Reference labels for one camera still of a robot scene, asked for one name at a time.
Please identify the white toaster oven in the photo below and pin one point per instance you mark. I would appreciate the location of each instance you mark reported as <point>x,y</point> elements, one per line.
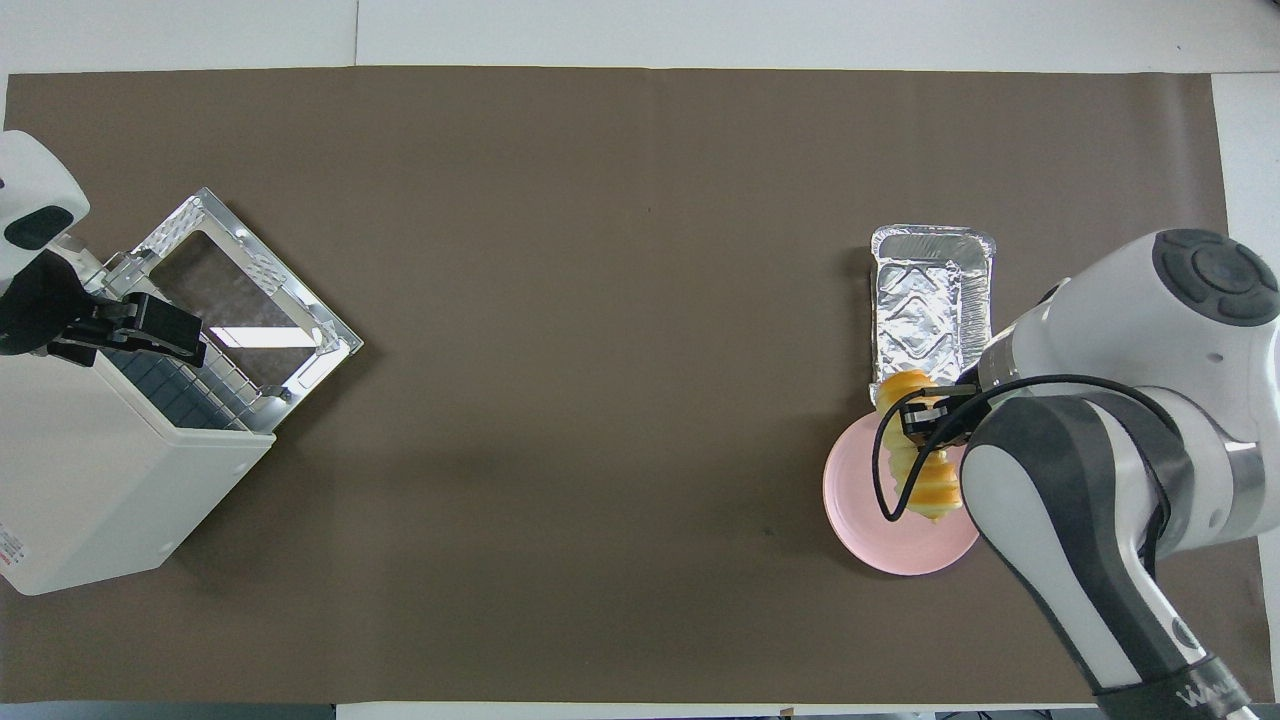
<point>90,470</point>

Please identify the chrome glass oven door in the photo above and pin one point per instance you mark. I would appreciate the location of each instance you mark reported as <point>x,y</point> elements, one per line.
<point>250,290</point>

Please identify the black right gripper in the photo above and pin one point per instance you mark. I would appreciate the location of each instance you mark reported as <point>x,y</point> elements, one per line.
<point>962,420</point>

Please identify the aluminium foil tray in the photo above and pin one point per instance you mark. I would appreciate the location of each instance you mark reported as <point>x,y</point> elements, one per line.
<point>925,300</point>

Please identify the brown table mat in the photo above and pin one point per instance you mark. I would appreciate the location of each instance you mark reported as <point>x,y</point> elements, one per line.
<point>620,300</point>

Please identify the pink round plate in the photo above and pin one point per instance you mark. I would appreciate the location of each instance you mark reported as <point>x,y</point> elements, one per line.
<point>880,540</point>

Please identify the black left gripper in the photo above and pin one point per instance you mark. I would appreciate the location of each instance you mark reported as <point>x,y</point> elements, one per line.
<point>45,305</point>

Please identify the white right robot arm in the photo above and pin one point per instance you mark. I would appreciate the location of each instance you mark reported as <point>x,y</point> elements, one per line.
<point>1100,330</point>

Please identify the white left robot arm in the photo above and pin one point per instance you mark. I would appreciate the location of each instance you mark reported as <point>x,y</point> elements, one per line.
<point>35,190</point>

